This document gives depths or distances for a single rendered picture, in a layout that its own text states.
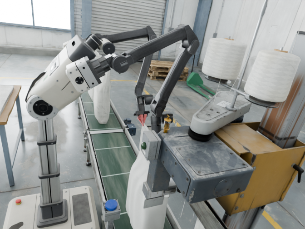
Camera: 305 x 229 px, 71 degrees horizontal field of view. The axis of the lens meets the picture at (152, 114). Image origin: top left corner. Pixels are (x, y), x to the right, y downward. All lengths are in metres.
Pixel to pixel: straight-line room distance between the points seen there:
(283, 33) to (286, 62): 6.19
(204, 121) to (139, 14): 7.86
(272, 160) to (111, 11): 7.73
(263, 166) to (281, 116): 0.23
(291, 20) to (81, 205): 6.40
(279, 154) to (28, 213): 1.73
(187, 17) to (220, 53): 8.50
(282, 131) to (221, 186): 0.42
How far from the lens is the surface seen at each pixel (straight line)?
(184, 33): 1.10
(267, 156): 0.92
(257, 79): 0.81
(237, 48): 0.97
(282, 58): 0.79
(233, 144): 0.87
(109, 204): 1.18
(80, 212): 1.93
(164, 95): 1.14
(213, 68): 0.97
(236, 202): 0.99
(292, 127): 1.06
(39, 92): 1.25
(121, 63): 0.99
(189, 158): 0.71
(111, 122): 2.87
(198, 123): 0.79
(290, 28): 6.89
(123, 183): 1.97
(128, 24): 8.43
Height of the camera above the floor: 1.73
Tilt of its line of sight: 25 degrees down
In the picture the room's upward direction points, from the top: 9 degrees clockwise
